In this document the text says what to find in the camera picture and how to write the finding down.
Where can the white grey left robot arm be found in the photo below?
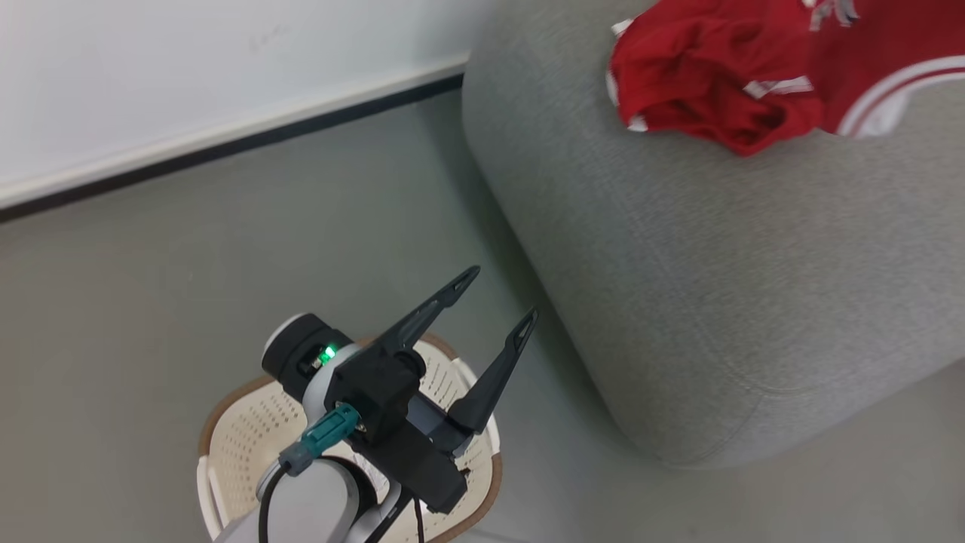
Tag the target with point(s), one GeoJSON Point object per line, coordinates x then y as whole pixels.
{"type": "Point", "coordinates": [317, 498]}

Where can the red shorts with white trim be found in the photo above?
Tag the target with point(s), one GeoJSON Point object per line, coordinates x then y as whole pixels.
{"type": "Point", "coordinates": [709, 83]}

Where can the grey fabric sofa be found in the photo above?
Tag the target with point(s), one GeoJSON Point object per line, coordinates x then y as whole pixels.
{"type": "Point", "coordinates": [716, 286]}

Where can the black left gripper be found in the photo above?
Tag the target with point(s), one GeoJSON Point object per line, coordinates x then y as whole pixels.
{"type": "Point", "coordinates": [422, 467]}

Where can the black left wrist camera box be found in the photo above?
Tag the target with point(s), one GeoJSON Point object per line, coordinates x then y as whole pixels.
{"type": "Point", "coordinates": [377, 388]}

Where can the cream perforated laundry basket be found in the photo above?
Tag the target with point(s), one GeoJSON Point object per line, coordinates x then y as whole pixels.
{"type": "Point", "coordinates": [249, 430]}

